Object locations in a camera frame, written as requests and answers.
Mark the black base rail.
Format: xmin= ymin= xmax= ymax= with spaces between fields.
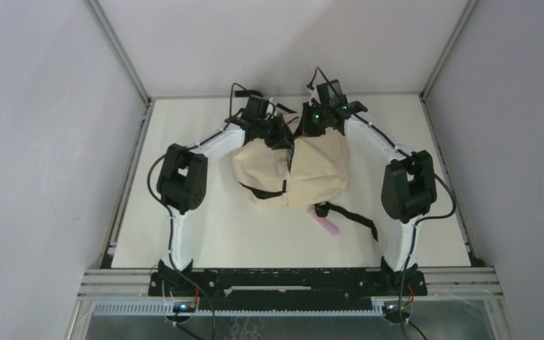
xmin=148 ymin=267 xmax=428 ymax=312

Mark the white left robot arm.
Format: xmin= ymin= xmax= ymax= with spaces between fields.
xmin=147 ymin=95 xmax=293 ymax=295

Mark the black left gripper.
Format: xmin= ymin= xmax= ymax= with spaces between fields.
xmin=256 ymin=114 xmax=298 ymax=151

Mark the pink highlighter pen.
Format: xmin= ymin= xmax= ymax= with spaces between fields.
xmin=307 ymin=208 xmax=340 ymax=237

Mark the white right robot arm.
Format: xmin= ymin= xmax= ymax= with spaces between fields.
xmin=297 ymin=79 xmax=440 ymax=295

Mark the beige canvas backpack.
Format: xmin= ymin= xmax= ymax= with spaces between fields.
xmin=230 ymin=114 xmax=378 ymax=239

